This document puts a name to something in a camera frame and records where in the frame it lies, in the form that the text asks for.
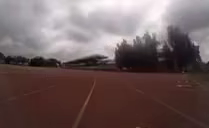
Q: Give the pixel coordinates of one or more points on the roofed grandstand building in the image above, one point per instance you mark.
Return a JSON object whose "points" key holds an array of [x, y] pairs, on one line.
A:
{"points": [[88, 60]]}

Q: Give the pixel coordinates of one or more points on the group of tall dark trees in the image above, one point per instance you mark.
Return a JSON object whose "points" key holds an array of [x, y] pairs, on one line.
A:
{"points": [[142, 56]]}

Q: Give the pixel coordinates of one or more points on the red running track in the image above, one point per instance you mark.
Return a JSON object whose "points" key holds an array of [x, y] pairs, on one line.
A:
{"points": [[118, 106]]}

